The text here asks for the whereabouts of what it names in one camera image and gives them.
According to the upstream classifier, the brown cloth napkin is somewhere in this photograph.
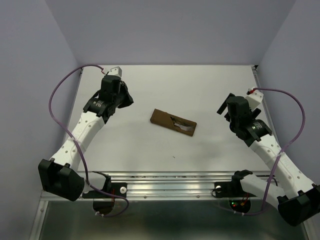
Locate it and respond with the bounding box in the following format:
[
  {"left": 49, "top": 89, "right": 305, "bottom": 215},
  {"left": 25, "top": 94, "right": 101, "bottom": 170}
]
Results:
[{"left": 150, "top": 108, "right": 197, "bottom": 137}]

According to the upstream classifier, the silver fork dark handle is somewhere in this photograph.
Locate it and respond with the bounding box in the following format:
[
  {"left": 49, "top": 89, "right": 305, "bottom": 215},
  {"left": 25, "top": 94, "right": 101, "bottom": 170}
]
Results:
[{"left": 174, "top": 123, "right": 195, "bottom": 132}]

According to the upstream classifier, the silver knife dark handle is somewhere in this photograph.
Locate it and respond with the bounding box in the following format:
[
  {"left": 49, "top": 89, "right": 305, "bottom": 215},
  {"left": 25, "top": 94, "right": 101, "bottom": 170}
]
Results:
[{"left": 170, "top": 116, "right": 194, "bottom": 127}]

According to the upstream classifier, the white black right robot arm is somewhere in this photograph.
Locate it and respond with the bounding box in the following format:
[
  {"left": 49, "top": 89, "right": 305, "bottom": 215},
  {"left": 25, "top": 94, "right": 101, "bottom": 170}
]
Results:
[{"left": 211, "top": 90, "right": 320, "bottom": 227}]

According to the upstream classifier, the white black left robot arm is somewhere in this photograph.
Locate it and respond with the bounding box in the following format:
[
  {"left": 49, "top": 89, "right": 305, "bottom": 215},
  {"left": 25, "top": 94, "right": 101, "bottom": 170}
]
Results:
[{"left": 38, "top": 74, "right": 134, "bottom": 201}]

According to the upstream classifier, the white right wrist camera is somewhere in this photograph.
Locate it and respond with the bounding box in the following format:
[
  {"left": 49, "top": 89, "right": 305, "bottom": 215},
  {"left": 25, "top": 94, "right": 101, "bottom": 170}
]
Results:
[{"left": 245, "top": 88, "right": 264, "bottom": 111}]

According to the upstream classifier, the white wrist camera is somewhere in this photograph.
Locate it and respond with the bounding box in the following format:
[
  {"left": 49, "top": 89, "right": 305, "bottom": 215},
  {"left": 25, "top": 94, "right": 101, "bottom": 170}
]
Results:
[
  {"left": 245, "top": 88, "right": 264, "bottom": 111},
  {"left": 102, "top": 66, "right": 123, "bottom": 78}
]

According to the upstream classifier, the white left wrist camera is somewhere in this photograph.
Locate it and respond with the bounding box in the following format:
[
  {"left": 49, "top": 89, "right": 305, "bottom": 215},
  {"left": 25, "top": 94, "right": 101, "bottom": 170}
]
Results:
[{"left": 102, "top": 66, "right": 123, "bottom": 78}]

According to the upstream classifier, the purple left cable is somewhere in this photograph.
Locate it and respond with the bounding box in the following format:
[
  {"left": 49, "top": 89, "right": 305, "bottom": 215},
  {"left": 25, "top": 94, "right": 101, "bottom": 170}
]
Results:
[{"left": 48, "top": 64, "right": 130, "bottom": 218}]

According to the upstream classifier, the purple cable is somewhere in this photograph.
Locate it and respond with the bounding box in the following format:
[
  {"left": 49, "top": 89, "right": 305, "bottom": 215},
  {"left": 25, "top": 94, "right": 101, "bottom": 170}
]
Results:
[
  {"left": 216, "top": 87, "right": 306, "bottom": 216},
  {"left": 48, "top": 64, "right": 130, "bottom": 218}
]

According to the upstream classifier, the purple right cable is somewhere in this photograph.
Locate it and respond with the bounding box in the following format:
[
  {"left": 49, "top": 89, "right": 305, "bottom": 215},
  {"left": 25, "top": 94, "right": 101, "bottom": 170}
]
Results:
[{"left": 216, "top": 87, "right": 306, "bottom": 216}]

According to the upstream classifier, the aluminium rail frame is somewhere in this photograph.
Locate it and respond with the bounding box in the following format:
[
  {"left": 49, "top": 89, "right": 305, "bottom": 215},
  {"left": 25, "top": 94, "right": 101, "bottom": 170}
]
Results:
[{"left": 29, "top": 64, "right": 313, "bottom": 240}]

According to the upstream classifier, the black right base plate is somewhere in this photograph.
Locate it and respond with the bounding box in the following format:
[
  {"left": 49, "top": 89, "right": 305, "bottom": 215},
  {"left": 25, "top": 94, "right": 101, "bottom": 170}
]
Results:
[{"left": 211, "top": 181, "right": 247, "bottom": 199}]

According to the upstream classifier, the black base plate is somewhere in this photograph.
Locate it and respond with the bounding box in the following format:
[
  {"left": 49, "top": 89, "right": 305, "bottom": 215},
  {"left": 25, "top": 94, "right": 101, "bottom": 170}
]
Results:
[
  {"left": 211, "top": 181, "right": 247, "bottom": 199},
  {"left": 82, "top": 182, "right": 128, "bottom": 199}
]

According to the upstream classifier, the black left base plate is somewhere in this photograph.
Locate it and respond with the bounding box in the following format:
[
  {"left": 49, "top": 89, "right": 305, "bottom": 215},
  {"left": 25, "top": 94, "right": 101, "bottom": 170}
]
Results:
[{"left": 82, "top": 182, "right": 128, "bottom": 199}]

